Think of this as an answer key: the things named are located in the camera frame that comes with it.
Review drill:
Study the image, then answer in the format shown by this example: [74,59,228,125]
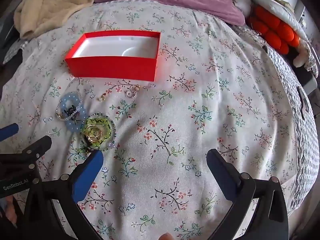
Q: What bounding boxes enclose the floral duvet cover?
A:
[0,0,303,240]

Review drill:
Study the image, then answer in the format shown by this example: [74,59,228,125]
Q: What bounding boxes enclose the red cardboard box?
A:
[64,30,162,82]

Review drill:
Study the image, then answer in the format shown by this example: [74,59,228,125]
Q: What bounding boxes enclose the orange plush toy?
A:
[251,5,301,55]

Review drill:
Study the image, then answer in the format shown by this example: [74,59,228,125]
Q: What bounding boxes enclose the gold rings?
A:
[85,125,103,143]

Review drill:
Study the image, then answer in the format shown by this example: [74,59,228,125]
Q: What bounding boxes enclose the black hair claw clip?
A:
[64,105,77,117]

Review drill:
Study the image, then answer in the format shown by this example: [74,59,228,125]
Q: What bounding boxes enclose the beige fleece blanket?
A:
[14,0,109,40]

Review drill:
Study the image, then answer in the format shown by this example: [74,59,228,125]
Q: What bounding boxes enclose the grey checked quilt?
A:
[261,44,320,213]

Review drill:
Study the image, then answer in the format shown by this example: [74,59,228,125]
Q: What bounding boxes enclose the green flower bead bracelet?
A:
[84,116,112,146]

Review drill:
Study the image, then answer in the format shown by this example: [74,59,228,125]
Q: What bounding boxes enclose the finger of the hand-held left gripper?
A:
[0,136,52,173]
[0,123,19,138]

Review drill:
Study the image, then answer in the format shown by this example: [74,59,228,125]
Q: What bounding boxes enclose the thin dark seed bead bracelet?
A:
[80,114,117,152]

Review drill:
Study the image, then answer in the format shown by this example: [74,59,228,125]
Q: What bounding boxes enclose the blue bead bracelet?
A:
[55,93,87,132]

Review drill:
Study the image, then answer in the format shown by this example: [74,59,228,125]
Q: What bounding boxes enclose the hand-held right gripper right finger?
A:
[206,149,289,240]

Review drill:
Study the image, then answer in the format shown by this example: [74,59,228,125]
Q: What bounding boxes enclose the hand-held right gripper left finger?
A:
[22,150,104,240]

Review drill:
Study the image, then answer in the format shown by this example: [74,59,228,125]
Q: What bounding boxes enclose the white plush toy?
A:
[293,47,310,67]

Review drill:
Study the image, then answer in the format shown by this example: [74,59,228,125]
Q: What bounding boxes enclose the clear bead bracelet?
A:
[55,94,84,122]

